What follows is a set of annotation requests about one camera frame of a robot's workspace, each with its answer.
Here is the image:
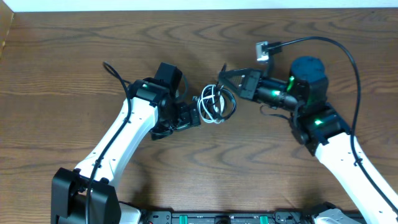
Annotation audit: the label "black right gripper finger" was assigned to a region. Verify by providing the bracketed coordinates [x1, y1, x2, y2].
[218, 68, 249, 78]
[220, 77, 241, 95]

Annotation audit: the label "white USB cable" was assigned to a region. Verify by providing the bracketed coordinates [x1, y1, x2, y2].
[197, 83, 226, 124]

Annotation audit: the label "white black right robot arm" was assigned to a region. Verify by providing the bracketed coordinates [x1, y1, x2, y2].
[218, 56, 397, 223]

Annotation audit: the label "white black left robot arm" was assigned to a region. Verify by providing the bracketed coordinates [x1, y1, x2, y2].
[50, 78, 200, 223]

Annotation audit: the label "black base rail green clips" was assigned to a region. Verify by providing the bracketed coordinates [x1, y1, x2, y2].
[118, 210, 315, 224]

